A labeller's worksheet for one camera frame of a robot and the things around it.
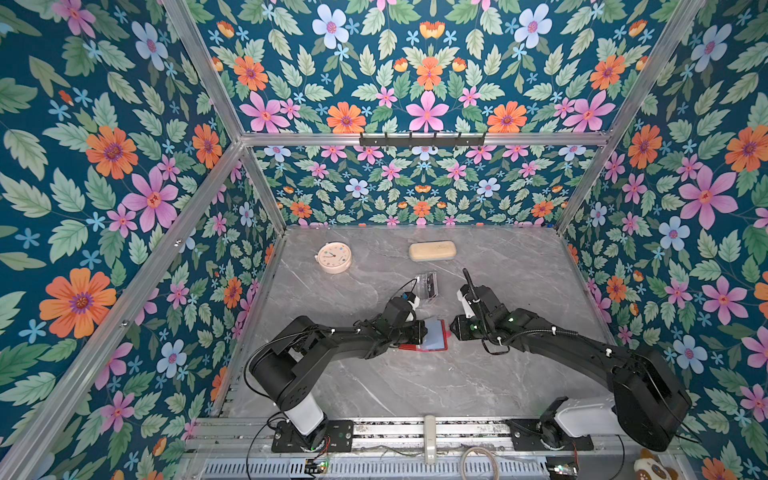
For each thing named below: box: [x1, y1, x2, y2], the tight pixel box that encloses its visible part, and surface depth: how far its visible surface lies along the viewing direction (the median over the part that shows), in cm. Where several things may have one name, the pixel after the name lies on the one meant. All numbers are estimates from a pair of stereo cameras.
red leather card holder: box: [399, 319, 448, 352], surface depth 90 cm
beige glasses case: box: [409, 241, 457, 261], surface depth 110 cm
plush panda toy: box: [634, 448, 679, 480], surface depth 68 cm
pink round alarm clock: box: [314, 241, 352, 274], surface depth 110 cm
